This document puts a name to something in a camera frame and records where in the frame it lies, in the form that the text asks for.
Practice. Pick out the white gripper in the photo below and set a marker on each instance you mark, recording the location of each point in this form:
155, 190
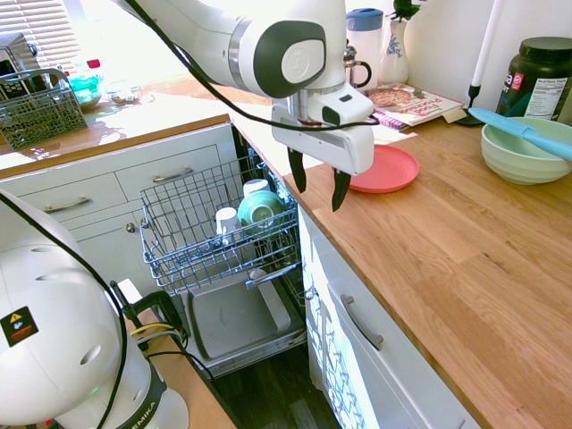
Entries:
326, 143

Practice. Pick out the pink plastic plate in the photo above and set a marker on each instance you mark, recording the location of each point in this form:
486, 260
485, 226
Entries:
393, 170

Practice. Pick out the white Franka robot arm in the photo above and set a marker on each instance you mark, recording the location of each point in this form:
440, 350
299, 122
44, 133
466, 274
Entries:
286, 44

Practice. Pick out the white patterned mug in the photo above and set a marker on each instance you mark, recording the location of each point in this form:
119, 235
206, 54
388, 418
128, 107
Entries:
257, 187

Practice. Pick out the green ceramic bowl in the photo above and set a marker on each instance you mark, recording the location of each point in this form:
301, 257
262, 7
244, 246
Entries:
261, 210

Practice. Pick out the thin pink-edged magazine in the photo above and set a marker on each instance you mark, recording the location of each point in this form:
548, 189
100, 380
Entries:
393, 121

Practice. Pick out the plain white mug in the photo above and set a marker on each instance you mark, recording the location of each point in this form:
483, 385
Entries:
227, 225

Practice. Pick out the glass french press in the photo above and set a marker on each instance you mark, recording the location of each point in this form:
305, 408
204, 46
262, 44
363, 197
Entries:
355, 71

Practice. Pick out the cookbook with pie cover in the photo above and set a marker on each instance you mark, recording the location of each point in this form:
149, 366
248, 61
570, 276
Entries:
415, 103

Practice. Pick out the white pitcher with blue lid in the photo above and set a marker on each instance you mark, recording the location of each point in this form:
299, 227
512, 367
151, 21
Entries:
364, 40

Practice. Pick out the white vase with blue flowers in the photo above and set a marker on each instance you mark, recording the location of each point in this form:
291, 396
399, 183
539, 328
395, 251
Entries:
394, 53

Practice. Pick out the white towel with blue pattern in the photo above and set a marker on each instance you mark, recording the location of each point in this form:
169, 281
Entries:
330, 348

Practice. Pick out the black candle holder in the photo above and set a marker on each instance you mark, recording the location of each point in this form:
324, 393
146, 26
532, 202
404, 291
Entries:
473, 105

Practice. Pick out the green plant sprig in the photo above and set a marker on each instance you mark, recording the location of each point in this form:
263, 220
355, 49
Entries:
404, 9

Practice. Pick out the pale green bowl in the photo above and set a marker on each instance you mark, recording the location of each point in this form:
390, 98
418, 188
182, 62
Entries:
518, 156

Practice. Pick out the black table clamp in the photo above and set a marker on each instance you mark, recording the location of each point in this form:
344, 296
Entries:
152, 308

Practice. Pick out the blue plastic knife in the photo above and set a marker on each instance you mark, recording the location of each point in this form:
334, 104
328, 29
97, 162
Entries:
527, 132

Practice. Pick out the small glass jar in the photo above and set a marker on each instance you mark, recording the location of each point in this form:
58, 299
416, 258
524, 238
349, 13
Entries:
121, 93

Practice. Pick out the white taper candle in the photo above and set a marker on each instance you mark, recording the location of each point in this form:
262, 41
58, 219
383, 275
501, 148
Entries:
488, 40

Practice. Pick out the black protein powder tub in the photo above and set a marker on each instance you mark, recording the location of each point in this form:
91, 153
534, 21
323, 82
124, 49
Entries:
545, 80

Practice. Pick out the green glass container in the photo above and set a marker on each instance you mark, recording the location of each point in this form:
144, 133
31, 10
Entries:
84, 91

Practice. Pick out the bottle with red cap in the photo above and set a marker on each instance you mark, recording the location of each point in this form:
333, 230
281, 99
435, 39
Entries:
94, 67

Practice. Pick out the grey cutlery basket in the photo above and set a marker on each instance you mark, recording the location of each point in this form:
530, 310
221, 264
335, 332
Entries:
42, 111

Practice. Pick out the white window blinds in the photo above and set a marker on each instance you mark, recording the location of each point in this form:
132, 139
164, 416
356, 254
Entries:
36, 22

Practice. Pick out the silver coffee machine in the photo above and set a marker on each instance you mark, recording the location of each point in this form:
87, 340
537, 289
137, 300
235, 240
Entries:
15, 58

